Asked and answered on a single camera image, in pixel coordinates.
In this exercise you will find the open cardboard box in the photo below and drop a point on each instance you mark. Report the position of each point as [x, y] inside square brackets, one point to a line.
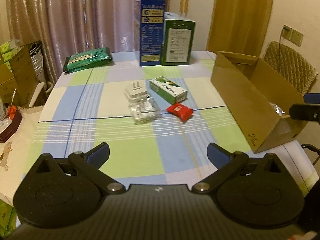
[247, 85]

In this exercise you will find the wall power socket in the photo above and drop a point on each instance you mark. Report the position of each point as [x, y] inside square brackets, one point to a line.
[292, 35]

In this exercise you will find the blue milk carton box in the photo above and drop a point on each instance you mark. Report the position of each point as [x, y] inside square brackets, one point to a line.
[151, 31]

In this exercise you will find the green wet wipes pack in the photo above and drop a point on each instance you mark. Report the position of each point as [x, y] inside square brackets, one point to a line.
[87, 59]

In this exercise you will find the green white spray box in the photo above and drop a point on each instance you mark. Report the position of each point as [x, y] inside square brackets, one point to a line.
[168, 90]

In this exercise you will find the red snack packet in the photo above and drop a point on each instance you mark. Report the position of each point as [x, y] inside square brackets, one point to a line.
[181, 111]

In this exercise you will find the white plug adapter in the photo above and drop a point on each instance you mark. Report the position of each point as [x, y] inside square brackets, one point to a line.
[134, 90]

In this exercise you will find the green milk carton box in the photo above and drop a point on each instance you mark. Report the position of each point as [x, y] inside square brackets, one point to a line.
[177, 40]

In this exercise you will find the pink curtain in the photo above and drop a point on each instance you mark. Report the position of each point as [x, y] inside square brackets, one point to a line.
[67, 27]

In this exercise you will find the quilted chair cushion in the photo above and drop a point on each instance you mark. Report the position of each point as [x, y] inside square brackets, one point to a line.
[291, 65]

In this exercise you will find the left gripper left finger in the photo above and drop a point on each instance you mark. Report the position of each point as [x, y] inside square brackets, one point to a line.
[87, 166]

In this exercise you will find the wooden door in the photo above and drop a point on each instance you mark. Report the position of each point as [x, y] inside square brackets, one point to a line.
[239, 26]

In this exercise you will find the clear bagged metal rack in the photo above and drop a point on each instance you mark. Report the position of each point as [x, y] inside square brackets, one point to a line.
[144, 109]

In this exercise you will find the silver foil pouch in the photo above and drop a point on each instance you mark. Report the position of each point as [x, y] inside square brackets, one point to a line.
[277, 109]

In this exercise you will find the checkered tablecloth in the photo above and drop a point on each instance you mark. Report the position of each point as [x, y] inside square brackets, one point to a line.
[89, 107]

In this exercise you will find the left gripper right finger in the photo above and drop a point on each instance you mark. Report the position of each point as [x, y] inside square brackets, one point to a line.
[228, 166]

